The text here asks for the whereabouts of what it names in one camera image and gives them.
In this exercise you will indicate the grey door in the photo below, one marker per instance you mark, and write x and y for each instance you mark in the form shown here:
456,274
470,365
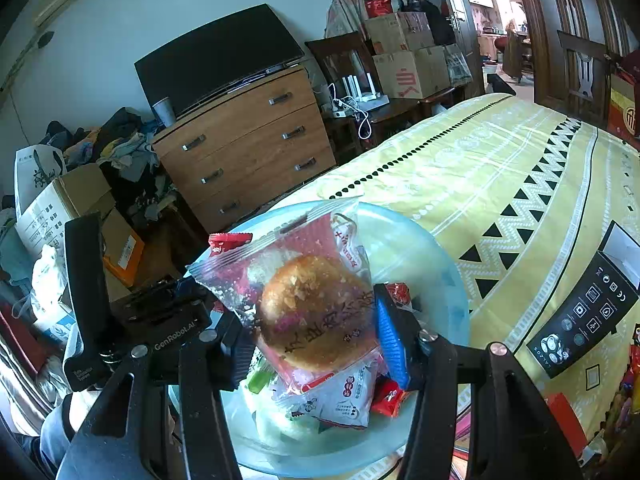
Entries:
452,25

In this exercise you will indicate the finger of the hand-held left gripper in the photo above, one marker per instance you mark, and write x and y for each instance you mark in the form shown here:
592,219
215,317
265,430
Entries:
197,292

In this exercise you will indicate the white plastic bag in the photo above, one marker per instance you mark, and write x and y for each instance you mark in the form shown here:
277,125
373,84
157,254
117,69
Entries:
47,280

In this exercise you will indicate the white red print packet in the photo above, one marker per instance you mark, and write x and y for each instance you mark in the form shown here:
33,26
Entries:
340,400

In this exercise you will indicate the small red candy packet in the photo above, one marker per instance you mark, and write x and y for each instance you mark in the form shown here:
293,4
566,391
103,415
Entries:
400,295
227,245
387,400

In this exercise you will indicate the dark wooden side table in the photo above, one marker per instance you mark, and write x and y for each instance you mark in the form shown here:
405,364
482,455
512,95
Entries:
395,115

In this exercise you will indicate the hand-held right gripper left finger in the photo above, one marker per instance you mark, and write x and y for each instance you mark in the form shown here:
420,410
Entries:
232,360

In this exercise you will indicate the white power strip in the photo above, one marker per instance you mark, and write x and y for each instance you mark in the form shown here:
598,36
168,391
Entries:
345,110

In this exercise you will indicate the person's left forearm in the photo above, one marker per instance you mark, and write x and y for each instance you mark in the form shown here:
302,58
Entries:
57,435

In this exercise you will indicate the white router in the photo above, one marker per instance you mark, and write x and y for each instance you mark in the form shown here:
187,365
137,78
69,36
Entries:
365,92

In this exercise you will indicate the stack of cardboard boxes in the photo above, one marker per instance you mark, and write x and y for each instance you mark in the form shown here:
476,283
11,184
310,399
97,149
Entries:
410,65

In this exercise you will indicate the black box with icons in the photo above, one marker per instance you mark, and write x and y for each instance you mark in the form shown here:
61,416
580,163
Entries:
590,310

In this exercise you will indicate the heap of clothes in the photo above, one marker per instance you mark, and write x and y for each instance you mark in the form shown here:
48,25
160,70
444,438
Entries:
120,155

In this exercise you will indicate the grey cup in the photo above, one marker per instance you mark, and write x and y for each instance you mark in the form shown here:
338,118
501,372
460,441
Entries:
164,112

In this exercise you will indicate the red gift box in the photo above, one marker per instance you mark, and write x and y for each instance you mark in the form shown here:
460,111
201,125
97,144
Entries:
625,110

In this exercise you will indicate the light blue plastic basin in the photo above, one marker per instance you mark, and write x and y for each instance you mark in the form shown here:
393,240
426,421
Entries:
430,280

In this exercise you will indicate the pink box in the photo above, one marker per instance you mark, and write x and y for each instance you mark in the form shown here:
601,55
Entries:
462,420

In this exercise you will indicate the dark wooden chair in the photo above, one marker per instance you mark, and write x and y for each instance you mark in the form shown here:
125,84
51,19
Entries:
575,80

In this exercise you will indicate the clear pink bun packet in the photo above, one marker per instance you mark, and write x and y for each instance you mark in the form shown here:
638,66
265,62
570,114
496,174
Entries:
310,305

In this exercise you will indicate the green snack packet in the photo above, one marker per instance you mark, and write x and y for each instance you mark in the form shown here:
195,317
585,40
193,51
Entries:
257,377

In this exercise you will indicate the white paper bag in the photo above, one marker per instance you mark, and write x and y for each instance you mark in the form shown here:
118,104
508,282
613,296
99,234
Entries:
37,175

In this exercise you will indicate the open cardboard box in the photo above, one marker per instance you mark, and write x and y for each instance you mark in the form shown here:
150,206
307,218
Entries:
65,210

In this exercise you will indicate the pile of snack packets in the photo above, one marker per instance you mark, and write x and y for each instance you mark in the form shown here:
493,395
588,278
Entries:
630,385

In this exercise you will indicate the black television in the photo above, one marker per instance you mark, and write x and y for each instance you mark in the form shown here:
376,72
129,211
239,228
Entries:
215,55

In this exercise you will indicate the wooden dresser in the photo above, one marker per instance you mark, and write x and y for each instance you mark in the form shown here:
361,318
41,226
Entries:
245,145

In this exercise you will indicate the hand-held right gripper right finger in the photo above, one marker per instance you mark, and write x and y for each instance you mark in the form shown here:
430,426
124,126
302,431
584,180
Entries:
392,340

